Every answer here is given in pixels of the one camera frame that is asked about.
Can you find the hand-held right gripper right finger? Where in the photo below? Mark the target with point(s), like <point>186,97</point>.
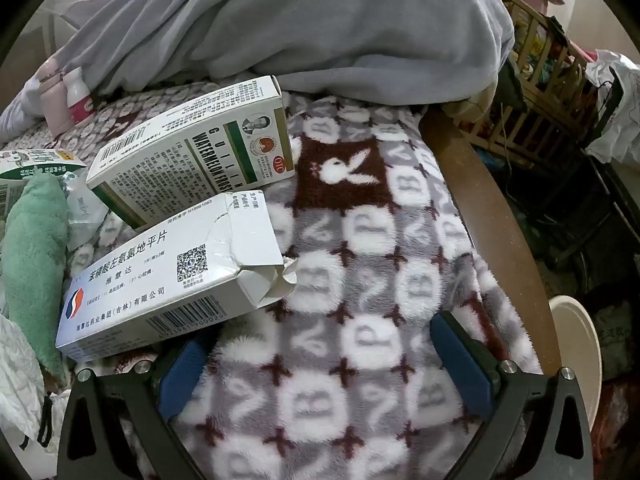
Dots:
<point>462,365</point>

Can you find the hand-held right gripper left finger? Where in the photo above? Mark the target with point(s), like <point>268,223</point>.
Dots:
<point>182,380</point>

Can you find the white medicine box blue-red logo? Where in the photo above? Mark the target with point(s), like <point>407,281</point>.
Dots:
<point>150,285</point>

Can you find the white trash bin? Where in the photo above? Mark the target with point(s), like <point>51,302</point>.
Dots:
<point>575,350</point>

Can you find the green plush cloth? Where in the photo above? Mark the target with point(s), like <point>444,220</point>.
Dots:
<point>35,260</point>

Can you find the green and white medicine box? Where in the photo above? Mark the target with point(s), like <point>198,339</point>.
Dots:
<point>200,150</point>

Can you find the green and white carton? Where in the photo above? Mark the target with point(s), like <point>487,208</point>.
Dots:
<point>30,165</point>

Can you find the printed fleece blanket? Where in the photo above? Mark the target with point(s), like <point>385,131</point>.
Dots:
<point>360,240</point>

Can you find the white crinkled plastic bag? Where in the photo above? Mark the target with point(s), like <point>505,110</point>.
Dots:
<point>20,385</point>

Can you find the clear plastic wrapper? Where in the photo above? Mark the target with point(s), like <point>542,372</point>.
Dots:
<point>85,210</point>

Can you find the wooden crib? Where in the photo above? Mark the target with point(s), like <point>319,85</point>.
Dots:
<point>540,85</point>

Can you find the white bottle pink label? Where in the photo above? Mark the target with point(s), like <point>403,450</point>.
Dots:
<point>80,100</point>

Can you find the grey quilt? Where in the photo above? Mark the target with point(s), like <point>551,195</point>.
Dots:
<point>300,20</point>

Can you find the wooden bed frame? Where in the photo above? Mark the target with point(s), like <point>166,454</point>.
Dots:
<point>490,210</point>

